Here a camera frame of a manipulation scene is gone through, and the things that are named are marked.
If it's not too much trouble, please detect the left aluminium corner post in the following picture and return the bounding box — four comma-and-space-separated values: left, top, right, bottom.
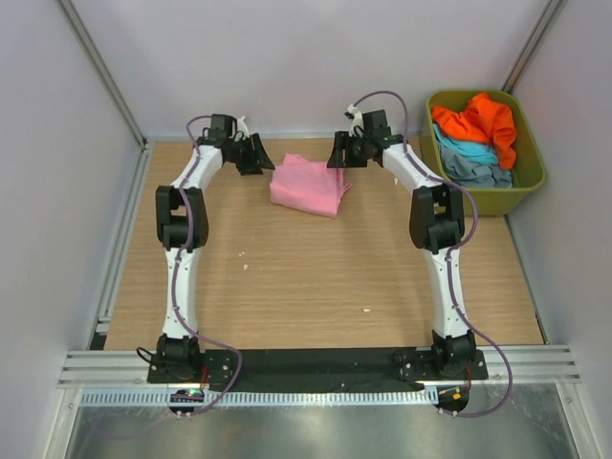
55, 0, 147, 147

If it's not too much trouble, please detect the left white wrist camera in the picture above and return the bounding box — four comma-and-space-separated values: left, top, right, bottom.
234, 116, 251, 142

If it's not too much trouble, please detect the light blue t shirt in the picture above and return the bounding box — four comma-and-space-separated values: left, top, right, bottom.
434, 131, 498, 165

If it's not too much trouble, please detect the aluminium front rail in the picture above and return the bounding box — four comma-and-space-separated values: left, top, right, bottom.
58, 345, 580, 393

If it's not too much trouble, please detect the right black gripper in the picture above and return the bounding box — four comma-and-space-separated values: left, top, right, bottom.
325, 132, 370, 169

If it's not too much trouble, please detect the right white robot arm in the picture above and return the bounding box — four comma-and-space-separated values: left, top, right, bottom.
327, 105, 476, 379

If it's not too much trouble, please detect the orange t shirt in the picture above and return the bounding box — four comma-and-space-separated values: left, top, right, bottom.
431, 92, 517, 170

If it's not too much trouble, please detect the right aluminium corner post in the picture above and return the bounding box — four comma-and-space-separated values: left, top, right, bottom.
501, 0, 568, 94

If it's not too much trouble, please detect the aluminium corner post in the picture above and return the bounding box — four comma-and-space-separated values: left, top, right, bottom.
501, 0, 568, 94
55, 0, 147, 147

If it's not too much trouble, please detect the olive green plastic bin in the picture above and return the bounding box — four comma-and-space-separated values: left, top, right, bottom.
420, 89, 546, 217

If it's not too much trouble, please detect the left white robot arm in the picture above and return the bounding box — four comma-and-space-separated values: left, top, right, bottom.
147, 114, 274, 383

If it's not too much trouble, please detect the slotted cable duct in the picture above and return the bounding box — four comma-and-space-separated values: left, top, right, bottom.
79, 386, 438, 408

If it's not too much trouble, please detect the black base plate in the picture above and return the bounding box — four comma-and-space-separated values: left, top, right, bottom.
147, 347, 489, 394

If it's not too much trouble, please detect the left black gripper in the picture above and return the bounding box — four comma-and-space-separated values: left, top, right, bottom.
227, 134, 274, 176

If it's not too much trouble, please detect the grey blue t shirt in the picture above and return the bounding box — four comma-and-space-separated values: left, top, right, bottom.
438, 143, 513, 188

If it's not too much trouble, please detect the pink t shirt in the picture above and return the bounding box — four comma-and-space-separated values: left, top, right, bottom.
270, 153, 352, 218

